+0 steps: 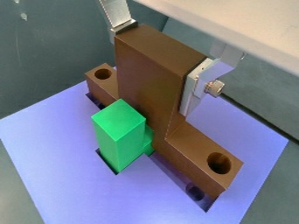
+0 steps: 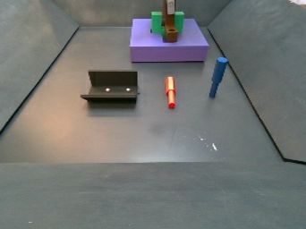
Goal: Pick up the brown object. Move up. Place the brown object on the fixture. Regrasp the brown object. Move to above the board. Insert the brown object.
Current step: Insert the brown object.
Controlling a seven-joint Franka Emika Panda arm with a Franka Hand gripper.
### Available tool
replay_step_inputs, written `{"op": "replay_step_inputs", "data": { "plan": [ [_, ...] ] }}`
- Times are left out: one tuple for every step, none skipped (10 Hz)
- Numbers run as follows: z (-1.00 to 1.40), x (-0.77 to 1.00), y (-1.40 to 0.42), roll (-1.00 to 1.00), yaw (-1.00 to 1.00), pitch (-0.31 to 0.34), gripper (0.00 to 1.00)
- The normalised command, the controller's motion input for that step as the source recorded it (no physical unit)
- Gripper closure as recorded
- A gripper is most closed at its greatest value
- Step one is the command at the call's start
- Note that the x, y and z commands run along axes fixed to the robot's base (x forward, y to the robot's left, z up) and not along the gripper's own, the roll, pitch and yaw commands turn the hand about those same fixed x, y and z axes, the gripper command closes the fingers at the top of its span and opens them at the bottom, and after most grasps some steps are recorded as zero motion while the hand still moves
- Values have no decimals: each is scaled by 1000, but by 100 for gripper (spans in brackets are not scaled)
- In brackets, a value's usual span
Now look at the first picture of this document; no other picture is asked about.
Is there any brown T-shaped block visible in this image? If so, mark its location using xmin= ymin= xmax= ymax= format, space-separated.
xmin=85 ymin=24 xmax=241 ymax=199

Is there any green U-shaped block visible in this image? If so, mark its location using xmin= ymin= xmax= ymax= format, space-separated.
xmin=90 ymin=99 xmax=154 ymax=173

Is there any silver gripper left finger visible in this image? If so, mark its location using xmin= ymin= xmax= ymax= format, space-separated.
xmin=98 ymin=0 xmax=137 ymax=43

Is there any purple base block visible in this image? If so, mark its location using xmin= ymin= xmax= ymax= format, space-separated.
xmin=0 ymin=83 xmax=287 ymax=224

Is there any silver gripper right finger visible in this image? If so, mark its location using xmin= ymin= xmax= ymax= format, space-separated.
xmin=180 ymin=40 xmax=245 ymax=116

